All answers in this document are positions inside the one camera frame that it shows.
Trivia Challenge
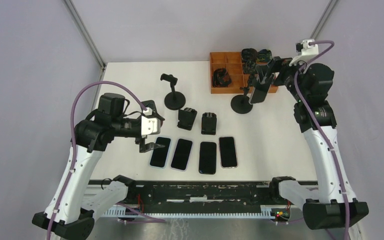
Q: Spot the black round stand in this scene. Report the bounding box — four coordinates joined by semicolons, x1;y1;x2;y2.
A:
230;74;256;115
160;73;186;110

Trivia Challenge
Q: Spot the light blue case phone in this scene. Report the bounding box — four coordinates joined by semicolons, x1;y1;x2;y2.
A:
149;137;171;168

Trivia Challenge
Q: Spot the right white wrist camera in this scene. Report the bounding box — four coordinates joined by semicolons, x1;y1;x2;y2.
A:
289;39;319;66

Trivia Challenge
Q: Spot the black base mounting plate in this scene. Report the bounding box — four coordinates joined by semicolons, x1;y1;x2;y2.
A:
89;175;302;215

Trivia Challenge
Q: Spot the black small phone stand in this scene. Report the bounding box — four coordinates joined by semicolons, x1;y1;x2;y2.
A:
177;107;197;131

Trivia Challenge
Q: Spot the black strap in tray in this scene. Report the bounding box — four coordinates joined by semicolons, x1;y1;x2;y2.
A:
212;67;232;88

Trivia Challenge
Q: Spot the white cable duct rail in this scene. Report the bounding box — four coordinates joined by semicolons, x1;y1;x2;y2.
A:
101;205;290;220

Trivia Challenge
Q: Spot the grey case phone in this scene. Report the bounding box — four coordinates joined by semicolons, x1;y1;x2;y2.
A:
219;136;238;168

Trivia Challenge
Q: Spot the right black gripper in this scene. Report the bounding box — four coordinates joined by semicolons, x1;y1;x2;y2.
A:
257;54;311;102

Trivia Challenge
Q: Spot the dark green strap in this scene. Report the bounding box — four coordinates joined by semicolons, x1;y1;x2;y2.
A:
256;48;273;64

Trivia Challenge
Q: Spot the pink case phone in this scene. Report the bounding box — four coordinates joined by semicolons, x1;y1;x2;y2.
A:
249;75;274;105

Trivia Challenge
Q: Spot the black wedge phone stand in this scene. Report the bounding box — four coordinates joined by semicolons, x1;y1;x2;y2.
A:
201;112;217;135

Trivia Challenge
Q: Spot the black strap top tray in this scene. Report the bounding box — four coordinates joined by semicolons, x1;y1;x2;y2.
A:
241;47;259;64

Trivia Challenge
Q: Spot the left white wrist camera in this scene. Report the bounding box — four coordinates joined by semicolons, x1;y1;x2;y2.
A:
140;108;162;137

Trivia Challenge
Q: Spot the lavender case phone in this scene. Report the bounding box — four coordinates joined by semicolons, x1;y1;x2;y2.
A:
170;138;193;171

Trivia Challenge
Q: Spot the orange compartment tray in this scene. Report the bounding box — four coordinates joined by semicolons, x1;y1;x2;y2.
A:
209;48;272;94

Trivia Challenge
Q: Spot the black phone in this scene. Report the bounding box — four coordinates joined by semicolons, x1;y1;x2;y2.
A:
198;141;217;175

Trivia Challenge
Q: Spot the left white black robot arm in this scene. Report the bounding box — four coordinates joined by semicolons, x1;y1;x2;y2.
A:
32;93;164;240

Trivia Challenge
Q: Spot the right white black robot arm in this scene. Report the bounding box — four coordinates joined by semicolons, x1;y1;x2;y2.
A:
253;57;369;230

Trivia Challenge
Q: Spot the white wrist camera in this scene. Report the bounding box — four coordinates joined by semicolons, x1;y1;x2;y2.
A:
289;39;319;66
140;108;162;137

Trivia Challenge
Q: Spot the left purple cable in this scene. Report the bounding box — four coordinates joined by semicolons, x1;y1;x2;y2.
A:
45;80;165;240

